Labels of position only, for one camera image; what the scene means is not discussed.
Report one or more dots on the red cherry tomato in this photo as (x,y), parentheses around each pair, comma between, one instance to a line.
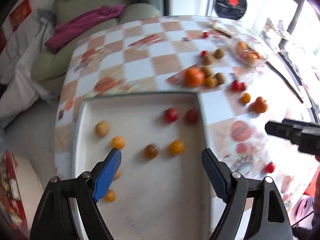
(235,85)
(242,87)
(204,53)
(192,116)
(269,167)
(205,34)
(171,115)

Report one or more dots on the plastic bag of fruit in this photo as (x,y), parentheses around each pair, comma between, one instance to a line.
(248,50)

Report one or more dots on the large orange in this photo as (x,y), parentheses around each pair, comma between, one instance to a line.
(194,77)

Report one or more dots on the striped grey white blanket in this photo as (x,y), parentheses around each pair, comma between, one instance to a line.
(27,62)

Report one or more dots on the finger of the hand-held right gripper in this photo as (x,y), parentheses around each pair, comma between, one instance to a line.
(282,131)

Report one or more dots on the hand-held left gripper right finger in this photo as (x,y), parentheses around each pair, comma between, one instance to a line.
(215,177)

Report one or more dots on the tan longan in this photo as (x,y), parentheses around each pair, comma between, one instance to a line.
(207,70)
(208,59)
(102,128)
(219,53)
(220,77)

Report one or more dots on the brownish orange cherry tomato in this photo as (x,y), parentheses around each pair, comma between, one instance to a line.
(151,151)

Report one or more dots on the orange mandarin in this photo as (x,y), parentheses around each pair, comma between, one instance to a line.
(252,57)
(260,104)
(241,47)

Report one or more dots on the pink cloth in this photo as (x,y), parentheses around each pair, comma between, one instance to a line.
(82,22)

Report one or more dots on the yellow cherry tomato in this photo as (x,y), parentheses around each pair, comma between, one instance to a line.
(110,196)
(245,98)
(210,82)
(176,147)
(118,174)
(118,142)

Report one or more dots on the white washing machine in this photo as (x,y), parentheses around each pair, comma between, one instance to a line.
(231,2)

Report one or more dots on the red printed box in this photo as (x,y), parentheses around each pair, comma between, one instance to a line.
(10,192)

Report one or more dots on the beige sofa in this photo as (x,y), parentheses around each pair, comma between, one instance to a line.
(82,0)

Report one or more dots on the checkered printed tablecloth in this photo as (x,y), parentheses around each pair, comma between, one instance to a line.
(140,57)

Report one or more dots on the white tray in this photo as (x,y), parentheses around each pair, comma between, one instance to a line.
(145,127)

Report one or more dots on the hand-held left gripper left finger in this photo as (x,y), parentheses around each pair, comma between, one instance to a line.
(106,177)

